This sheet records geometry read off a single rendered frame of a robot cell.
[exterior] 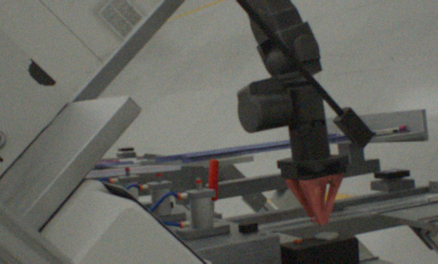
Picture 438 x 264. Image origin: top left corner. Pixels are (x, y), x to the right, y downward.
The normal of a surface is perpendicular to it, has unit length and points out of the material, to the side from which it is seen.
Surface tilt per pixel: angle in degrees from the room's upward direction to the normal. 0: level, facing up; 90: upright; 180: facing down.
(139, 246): 90
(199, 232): 90
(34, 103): 90
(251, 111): 51
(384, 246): 0
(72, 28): 90
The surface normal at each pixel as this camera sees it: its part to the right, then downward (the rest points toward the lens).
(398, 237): -0.66, -0.67
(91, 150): 0.44, 0.01
